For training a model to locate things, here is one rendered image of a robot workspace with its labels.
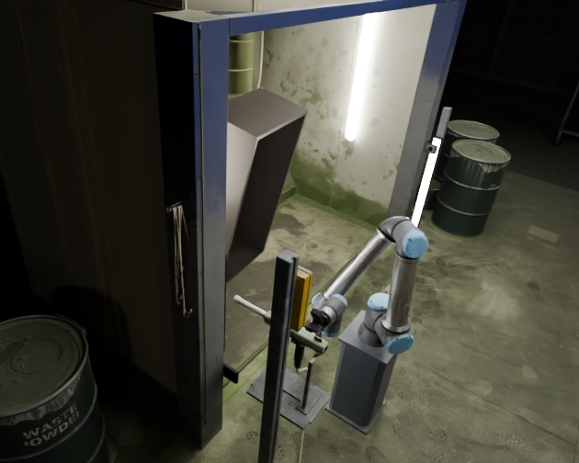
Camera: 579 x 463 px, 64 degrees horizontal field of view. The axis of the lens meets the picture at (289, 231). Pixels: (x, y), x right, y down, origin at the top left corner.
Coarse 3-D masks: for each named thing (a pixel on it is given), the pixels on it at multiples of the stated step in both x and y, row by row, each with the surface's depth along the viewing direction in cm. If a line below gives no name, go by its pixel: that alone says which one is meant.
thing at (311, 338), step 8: (248, 304) 209; (256, 312) 207; (264, 312) 205; (264, 320) 204; (296, 336) 196; (304, 336) 194; (312, 336) 195; (296, 344) 200; (304, 344) 196; (312, 344) 193; (320, 344) 191; (296, 352) 202; (320, 352) 192; (296, 360) 205
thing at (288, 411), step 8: (264, 376) 219; (296, 376) 221; (256, 384) 215; (264, 384) 215; (312, 384) 218; (248, 392) 211; (256, 392) 211; (288, 400) 209; (296, 400) 210; (320, 400) 211; (280, 408) 205; (288, 408) 206; (312, 408) 207; (288, 416) 202; (296, 416) 203; (304, 416) 203; (296, 424) 200; (304, 424) 199
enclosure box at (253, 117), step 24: (240, 96) 278; (264, 96) 287; (240, 120) 254; (264, 120) 261; (288, 120) 270; (240, 144) 252; (264, 144) 317; (288, 144) 308; (240, 168) 259; (264, 168) 326; (288, 168) 316; (240, 192) 266; (264, 192) 336; (240, 216) 357; (264, 216) 345; (240, 240) 364; (264, 240) 356; (240, 264) 343
